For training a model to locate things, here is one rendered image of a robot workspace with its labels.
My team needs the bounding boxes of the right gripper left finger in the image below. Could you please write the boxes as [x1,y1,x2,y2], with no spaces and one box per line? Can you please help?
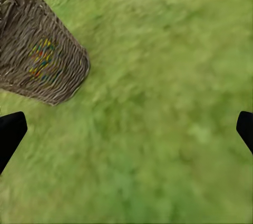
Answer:
[0,111,27,174]

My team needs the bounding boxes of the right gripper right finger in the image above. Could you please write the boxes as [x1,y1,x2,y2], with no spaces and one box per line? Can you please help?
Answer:
[236,111,253,153]

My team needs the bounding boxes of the wicker basket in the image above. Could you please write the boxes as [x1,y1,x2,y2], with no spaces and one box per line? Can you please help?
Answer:
[0,0,90,106]

